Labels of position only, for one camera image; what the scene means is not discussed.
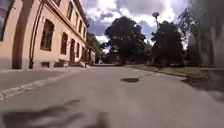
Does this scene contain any large dark tree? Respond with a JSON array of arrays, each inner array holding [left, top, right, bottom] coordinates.
[[104, 15, 152, 65]]

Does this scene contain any pale stone kerb strip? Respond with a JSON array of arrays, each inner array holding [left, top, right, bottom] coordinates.
[[0, 69, 84, 101]]

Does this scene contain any beige brick building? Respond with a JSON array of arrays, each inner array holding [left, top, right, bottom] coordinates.
[[0, 0, 97, 70]]

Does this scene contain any dark green tree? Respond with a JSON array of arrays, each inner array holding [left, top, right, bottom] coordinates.
[[85, 32, 103, 64]]

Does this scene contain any grey asphalt road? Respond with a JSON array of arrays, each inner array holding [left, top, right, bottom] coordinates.
[[0, 65, 224, 128]]

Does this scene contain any grey pavement strip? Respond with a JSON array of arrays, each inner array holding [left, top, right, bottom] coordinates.
[[0, 67, 79, 91]]

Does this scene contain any street lamp pole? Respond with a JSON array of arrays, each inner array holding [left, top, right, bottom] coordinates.
[[151, 11, 161, 31]]

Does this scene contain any grass verge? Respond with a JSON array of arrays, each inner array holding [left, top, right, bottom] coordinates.
[[128, 63, 224, 80]]

